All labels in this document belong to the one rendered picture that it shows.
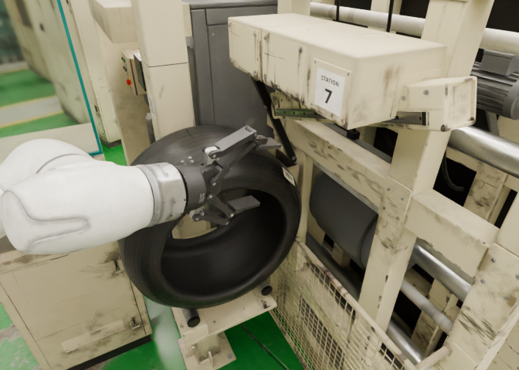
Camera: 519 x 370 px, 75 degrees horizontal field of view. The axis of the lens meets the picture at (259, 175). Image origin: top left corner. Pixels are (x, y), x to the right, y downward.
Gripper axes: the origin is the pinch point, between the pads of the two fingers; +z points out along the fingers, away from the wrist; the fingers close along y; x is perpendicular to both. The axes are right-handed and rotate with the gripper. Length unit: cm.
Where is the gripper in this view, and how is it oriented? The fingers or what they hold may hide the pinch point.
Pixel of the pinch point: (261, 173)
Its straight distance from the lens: 67.2
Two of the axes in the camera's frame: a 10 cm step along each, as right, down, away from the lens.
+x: -6.7, -5.1, 5.4
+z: 6.8, -1.3, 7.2
